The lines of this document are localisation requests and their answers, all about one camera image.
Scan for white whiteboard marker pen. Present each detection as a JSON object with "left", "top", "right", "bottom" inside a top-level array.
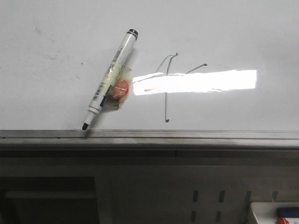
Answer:
[{"left": 82, "top": 29, "right": 138, "bottom": 131}]

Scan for red object in box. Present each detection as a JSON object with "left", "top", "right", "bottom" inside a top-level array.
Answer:
[{"left": 277, "top": 217, "right": 289, "bottom": 224}]

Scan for blue object in box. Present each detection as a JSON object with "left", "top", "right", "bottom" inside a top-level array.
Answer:
[{"left": 277, "top": 207, "right": 299, "bottom": 218}]

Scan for red magnet taped to marker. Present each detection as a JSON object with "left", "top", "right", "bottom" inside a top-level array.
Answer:
[{"left": 104, "top": 67, "right": 133, "bottom": 111}]

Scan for white whiteboard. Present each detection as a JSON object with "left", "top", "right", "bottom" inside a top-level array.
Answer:
[{"left": 0, "top": 0, "right": 299, "bottom": 131}]

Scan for white slotted panel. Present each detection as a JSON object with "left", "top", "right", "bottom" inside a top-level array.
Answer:
[{"left": 95, "top": 165, "right": 299, "bottom": 224}]

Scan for white box with items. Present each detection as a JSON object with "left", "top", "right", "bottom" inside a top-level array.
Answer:
[{"left": 248, "top": 202, "right": 299, "bottom": 224}]

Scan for aluminium whiteboard frame rail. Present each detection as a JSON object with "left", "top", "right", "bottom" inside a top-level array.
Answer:
[{"left": 0, "top": 130, "right": 299, "bottom": 158}]

